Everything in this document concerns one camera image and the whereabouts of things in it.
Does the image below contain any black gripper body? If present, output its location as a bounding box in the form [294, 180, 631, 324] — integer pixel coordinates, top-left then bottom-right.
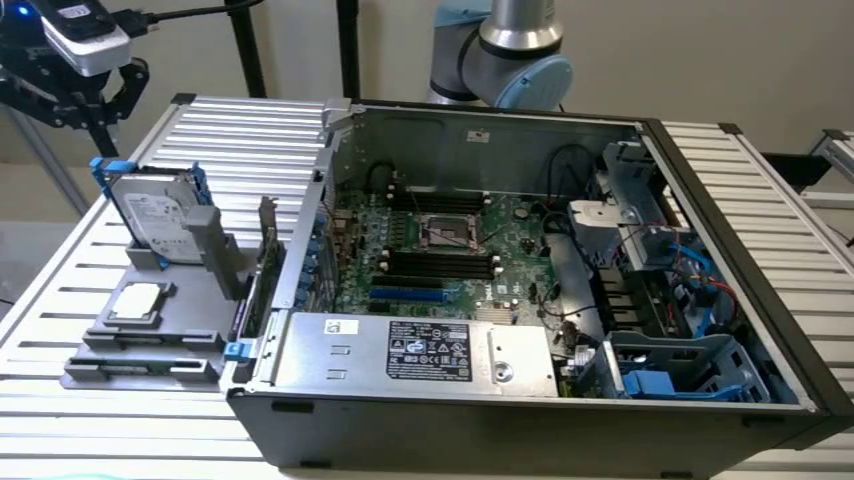
[0, 0, 116, 112]

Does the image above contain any hard disk with blue bracket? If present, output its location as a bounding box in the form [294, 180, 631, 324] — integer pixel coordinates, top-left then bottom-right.
[88, 157, 214, 269]

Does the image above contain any silver metal disk bay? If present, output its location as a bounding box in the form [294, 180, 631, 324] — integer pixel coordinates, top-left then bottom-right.
[565, 198, 696, 274]

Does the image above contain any grey blue disk bay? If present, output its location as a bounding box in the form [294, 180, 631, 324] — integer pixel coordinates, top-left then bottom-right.
[602, 330, 784, 404]

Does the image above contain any grey tripod leg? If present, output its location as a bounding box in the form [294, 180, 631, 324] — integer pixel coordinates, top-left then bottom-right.
[7, 105, 91, 217]

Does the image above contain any black stand pole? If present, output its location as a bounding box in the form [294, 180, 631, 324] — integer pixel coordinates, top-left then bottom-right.
[222, 0, 270, 99]
[335, 0, 363, 100]

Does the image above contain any silver CPU chip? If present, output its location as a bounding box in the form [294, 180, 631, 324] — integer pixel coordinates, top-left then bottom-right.
[104, 282, 176, 329]

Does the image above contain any grey parts rack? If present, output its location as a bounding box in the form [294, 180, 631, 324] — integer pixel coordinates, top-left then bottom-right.
[63, 207, 263, 394]

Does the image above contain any black RAM slot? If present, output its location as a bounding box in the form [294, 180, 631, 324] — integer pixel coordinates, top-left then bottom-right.
[385, 194, 487, 204]
[385, 200, 487, 210]
[383, 262, 502, 275]
[385, 188, 487, 198]
[383, 269, 502, 282]
[383, 248, 502, 261]
[383, 255, 502, 268]

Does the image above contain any CPU socket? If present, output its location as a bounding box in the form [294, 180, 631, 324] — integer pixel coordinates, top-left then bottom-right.
[414, 213, 487, 254]

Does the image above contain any black expansion slot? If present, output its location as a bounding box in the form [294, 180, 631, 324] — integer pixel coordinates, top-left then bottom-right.
[369, 276, 447, 290]

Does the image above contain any green motherboard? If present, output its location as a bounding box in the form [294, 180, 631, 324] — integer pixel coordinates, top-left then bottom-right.
[331, 185, 569, 334]

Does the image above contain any blue expansion slot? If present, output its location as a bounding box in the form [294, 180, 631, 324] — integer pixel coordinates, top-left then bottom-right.
[369, 287, 450, 305]

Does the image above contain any silver power supply unit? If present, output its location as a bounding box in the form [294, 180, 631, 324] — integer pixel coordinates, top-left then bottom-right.
[270, 311, 561, 400]

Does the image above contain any silver chipset heatsink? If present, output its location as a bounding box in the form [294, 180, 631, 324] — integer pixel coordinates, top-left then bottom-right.
[474, 306, 521, 327]

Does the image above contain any tall metal drive cage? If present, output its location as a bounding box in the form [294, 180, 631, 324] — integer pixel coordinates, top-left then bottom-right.
[586, 140, 673, 224]

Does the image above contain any black open PC case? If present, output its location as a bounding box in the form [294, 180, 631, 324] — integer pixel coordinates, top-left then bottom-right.
[224, 97, 854, 470]

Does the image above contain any side table of metal slats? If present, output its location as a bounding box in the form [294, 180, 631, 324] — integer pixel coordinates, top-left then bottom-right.
[797, 128, 854, 214]

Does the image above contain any white grey wrist camera box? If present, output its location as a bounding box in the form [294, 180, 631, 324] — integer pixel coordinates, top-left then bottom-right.
[38, 3, 134, 78]

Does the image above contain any black camera cable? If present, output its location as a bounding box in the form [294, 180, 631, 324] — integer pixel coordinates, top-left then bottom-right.
[110, 0, 243, 40]

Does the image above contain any short black wire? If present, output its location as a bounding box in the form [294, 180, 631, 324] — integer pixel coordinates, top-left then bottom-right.
[362, 160, 397, 194]

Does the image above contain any graphics card with metal bracket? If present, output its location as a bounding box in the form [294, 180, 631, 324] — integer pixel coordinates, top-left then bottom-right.
[230, 195, 290, 342]

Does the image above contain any black looped wire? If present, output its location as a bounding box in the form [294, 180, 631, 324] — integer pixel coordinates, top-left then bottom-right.
[543, 143, 603, 207]

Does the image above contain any grey air duct shroud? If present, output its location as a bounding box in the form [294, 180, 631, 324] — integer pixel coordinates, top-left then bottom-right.
[543, 231, 606, 332]

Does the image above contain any black fan bracket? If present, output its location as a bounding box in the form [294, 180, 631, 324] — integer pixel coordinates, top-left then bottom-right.
[595, 267, 680, 337]

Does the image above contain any blue data wire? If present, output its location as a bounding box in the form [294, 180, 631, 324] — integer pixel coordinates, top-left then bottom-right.
[670, 239, 726, 337]

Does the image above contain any red wire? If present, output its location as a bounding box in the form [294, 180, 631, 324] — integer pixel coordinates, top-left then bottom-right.
[693, 278, 744, 304]

